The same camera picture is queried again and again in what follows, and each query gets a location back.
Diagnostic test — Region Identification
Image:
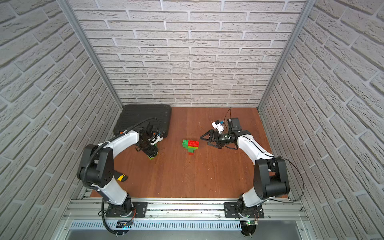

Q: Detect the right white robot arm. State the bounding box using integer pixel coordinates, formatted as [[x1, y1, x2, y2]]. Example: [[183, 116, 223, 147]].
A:
[[200, 118, 290, 209]]

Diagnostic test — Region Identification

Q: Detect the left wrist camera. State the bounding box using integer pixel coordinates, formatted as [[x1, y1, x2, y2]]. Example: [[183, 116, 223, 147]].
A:
[[150, 134, 163, 146]]

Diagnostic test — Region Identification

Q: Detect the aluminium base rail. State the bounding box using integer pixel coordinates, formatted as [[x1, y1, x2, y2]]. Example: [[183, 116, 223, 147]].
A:
[[57, 197, 312, 239]]

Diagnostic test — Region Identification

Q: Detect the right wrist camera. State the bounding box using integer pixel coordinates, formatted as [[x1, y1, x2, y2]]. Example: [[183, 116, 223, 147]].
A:
[[212, 120, 225, 134]]

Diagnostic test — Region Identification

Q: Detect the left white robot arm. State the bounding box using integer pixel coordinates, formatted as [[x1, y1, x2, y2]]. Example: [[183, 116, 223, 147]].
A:
[[77, 117, 163, 217]]

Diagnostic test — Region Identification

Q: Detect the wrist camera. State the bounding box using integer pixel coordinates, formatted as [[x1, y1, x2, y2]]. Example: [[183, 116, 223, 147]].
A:
[[150, 134, 163, 146], [212, 120, 225, 134]]

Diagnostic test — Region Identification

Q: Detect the black plastic tool case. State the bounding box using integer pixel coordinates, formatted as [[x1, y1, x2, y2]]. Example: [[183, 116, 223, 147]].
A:
[[113, 104, 172, 138]]

